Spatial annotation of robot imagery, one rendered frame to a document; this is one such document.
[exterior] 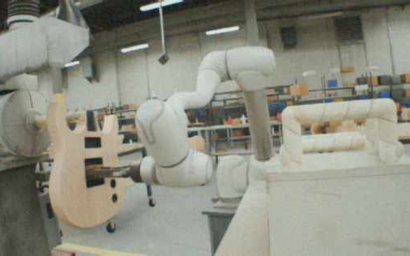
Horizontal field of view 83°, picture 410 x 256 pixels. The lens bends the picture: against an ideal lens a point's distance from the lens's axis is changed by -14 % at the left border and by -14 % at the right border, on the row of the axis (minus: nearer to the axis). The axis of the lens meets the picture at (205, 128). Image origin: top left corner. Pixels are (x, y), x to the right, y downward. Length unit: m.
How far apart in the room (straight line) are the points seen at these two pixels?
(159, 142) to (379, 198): 0.48
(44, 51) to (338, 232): 0.81
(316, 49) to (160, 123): 11.49
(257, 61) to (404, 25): 12.27
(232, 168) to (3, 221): 1.06
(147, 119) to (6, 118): 0.56
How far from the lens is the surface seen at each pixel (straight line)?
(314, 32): 12.16
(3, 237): 1.24
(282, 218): 0.50
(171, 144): 0.66
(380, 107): 0.49
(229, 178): 1.42
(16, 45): 0.92
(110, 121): 1.09
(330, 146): 0.64
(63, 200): 0.87
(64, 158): 0.88
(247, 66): 1.10
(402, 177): 0.51
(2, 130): 1.03
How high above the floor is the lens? 1.21
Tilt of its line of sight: 3 degrees down
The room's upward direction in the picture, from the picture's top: 6 degrees counter-clockwise
